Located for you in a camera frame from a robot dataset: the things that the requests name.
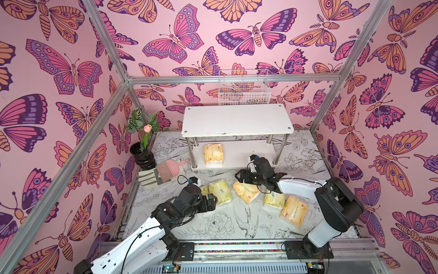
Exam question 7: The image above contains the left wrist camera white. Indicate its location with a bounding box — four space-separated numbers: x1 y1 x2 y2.
187 177 199 187

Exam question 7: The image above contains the white two-tier shelf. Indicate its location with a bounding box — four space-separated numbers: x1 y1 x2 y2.
181 104 294 171

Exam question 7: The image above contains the black vase with plant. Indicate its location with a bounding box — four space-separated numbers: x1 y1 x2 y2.
127 107 160 171

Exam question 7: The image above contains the pink brush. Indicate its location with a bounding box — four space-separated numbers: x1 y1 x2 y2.
157 159 189 183

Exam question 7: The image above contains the white wire basket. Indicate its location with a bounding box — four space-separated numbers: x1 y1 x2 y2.
217 69 271 106

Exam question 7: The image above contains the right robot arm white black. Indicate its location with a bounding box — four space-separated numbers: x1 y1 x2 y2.
235 155 365 259

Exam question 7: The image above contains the yellow tissue pack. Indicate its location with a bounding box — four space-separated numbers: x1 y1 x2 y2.
200 186 209 196
263 192 286 210
208 179 232 206

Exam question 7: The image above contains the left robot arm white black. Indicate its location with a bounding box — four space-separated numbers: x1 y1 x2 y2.
74 184 218 274

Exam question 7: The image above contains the orange tissue pack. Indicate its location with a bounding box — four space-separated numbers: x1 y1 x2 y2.
204 143 224 168
280 195 308 228
233 182 260 204

